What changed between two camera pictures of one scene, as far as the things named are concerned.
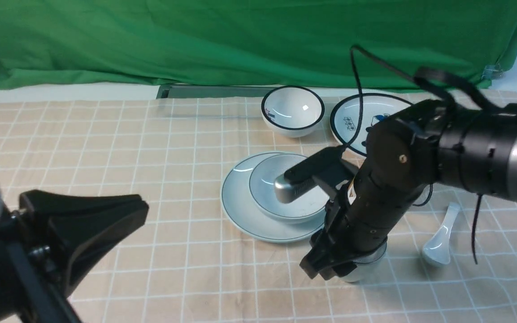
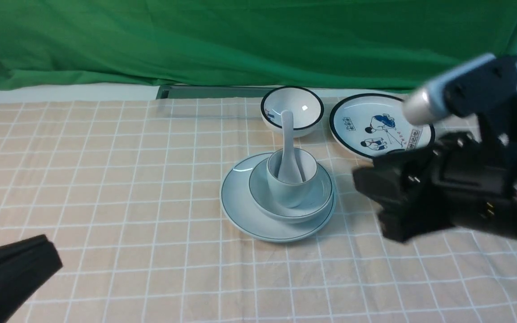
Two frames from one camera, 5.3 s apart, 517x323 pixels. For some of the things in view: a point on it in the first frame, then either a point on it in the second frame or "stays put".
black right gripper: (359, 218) → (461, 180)
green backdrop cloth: (49, 44) stays put
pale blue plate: (236, 201) stays put
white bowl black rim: (292, 111) stays put
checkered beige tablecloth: (185, 262) stays put
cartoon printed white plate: (345, 116) stays put
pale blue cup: (367, 265) → (290, 194)
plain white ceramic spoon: (438, 247) → (289, 172)
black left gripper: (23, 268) → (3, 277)
